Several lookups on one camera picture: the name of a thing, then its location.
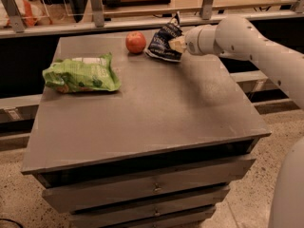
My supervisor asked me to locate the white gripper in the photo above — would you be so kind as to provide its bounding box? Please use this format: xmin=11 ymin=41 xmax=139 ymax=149
xmin=168 ymin=25 xmax=219 ymax=55

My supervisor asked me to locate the blue potato chip bag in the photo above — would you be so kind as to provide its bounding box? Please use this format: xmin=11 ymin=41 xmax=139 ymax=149
xmin=145 ymin=12 xmax=182 ymax=63

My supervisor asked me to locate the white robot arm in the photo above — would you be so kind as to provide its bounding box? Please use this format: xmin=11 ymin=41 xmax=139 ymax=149
xmin=169 ymin=15 xmax=304 ymax=228

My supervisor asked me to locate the red apple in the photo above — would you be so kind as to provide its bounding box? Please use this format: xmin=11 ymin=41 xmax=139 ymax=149
xmin=125 ymin=31 xmax=146 ymax=54

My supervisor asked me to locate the green chip bag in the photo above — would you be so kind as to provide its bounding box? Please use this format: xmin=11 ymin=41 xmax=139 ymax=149
xmin=43 ymin=53 xmax=121 ymax=93

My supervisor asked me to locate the orange white bag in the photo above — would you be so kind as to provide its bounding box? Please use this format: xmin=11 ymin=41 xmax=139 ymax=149
xmin=0 ymin=0 xmax=52 ymax=28

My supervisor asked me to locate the grey drawer cabinet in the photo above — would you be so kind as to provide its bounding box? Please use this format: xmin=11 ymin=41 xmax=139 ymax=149
xmin=22 ymin=33 xmax=269 ymax=228

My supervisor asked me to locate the black wooden-handled tool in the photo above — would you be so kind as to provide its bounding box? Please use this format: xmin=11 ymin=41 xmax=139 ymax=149
xmin=102 ymin=0 xmax=171 ymax=8

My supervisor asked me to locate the metal railing frame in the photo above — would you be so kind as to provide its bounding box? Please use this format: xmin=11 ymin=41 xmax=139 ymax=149
xmin=0 ymin=0 xmax=303 ymax=39

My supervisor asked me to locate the black floor cable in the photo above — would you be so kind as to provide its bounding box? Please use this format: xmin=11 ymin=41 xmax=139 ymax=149
xmin=0 ymin=218 xmax=25 ymax=228

